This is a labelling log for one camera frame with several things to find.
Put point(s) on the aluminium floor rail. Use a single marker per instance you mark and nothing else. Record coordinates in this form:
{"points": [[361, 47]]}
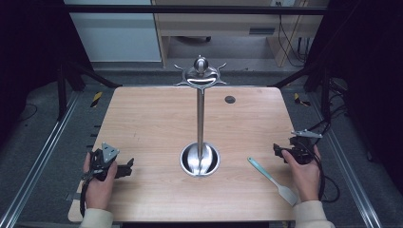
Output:
{"points": [[41, 158], [348, 171]]}

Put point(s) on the yellow and black tape strip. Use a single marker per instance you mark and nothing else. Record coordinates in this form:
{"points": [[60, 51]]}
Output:
{"points": [[299, 99], [96, 99]]}

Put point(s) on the person's right hand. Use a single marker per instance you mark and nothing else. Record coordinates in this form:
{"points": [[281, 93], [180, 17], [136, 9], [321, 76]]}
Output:
{"points": [[305, 180]]}

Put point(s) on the person's left hand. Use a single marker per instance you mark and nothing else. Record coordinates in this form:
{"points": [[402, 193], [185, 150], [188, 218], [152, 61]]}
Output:
{"points": [[98, 193]]}

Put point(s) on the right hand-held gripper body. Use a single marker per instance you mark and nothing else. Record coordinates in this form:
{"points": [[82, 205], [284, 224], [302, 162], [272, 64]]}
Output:
{"points": [[302, 152]]}

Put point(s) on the black curtain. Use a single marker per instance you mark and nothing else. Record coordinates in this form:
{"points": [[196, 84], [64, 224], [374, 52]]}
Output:
{"points": [[370, 79], [28, 47]]}

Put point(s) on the steel utensil stand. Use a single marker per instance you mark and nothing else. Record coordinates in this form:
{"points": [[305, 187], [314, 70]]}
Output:
{"points": [[200, 126]]}

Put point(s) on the black horizontal frame bar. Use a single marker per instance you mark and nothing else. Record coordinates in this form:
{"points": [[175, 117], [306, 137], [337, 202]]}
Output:
{"points": [[190, 9]]}

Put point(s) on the light wooden desk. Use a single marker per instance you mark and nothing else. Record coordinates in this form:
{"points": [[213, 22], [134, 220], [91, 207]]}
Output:
{"points": [[218, 27]]}

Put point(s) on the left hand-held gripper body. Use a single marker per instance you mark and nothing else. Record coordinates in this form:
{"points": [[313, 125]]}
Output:
{"points": [[109, 152]]}

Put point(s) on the teal and white silicone spatula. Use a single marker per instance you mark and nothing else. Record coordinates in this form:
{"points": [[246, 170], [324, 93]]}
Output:
{"points": [[286, 191]]}

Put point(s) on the black metal frame stand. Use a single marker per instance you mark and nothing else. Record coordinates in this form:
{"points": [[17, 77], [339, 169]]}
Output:
{"points": [[61, 91], [324, 95]]}

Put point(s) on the white cabinet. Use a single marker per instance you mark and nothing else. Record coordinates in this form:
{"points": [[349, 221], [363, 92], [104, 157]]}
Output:
{"points": [[117, 34]]}

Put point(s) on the dark round table grommet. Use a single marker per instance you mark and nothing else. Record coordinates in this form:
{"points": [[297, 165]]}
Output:
{"points": [[230, 99]]}

